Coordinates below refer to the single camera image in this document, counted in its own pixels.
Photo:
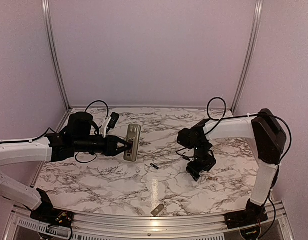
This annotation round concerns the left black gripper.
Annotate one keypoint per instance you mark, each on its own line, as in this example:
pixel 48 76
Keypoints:
pixel 110 147

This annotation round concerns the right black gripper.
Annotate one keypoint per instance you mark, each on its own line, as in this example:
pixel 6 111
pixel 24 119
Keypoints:
pixel 195 170

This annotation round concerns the grey remote control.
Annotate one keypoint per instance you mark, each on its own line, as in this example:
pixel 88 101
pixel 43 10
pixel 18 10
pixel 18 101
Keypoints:
pixel 132 137

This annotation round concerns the grey battery cover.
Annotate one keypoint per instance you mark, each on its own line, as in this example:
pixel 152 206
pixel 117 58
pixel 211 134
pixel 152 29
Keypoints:
pixel 155 212

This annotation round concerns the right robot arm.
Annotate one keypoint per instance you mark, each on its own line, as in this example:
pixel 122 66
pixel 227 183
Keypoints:
pixel 269 137

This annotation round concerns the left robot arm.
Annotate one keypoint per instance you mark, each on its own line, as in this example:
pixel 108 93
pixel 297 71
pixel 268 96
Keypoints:
pixel 80 135

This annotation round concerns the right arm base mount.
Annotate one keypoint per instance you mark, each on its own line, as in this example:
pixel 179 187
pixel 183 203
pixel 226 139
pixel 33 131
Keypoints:
pixel 242 218

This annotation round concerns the front aluminium rail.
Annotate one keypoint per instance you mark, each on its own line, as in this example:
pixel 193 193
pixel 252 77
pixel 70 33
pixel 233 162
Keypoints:
pixel 91 226

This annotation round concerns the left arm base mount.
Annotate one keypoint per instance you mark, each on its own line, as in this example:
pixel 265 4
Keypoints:
pixel 45 212

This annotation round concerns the right aluminium frame post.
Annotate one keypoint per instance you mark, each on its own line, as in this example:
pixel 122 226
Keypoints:
pixel 249 53

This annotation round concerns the aluminium frame post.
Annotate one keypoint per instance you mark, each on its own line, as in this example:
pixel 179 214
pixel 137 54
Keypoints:
pixel 53 52
pixel 249 53

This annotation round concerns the left aluminium frame post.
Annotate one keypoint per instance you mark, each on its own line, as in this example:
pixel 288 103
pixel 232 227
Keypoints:
pixel 53 52

